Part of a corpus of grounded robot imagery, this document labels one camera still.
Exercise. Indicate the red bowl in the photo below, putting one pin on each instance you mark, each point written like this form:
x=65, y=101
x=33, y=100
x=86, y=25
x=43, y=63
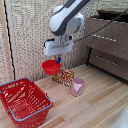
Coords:
x=51, y=67

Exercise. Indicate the brown drawer cabinet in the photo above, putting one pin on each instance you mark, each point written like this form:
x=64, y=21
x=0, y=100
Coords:
x=107, y=43

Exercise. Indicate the pink cup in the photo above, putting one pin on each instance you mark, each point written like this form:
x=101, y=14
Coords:
x=77, y=86

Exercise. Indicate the red yellow food box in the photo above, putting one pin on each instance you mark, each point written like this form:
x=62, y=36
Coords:
x=64, y=76

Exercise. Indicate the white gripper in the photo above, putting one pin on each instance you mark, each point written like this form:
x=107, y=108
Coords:
x=57, y=46

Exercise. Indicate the red plastic shopping basket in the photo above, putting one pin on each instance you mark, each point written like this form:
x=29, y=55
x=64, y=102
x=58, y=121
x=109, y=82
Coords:
x=24, y=102

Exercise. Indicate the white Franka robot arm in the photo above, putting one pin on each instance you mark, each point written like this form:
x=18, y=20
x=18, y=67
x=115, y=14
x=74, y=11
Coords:
x=66, y=18

